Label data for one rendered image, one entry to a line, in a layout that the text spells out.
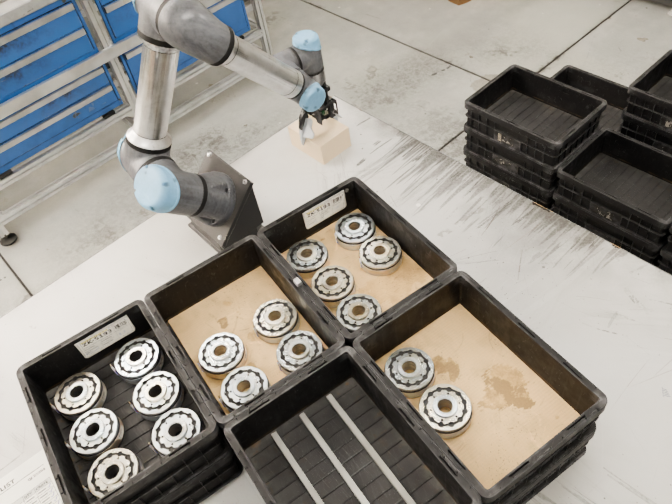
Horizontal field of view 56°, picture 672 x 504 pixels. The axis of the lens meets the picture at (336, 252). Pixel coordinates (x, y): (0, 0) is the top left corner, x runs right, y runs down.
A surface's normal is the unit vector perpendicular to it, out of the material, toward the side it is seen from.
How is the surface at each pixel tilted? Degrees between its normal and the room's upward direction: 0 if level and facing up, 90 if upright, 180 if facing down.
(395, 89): 0
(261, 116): 0
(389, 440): 0
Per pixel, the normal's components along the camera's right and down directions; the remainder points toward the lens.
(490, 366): -0.13, -0.65
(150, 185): -0.53, 0.01
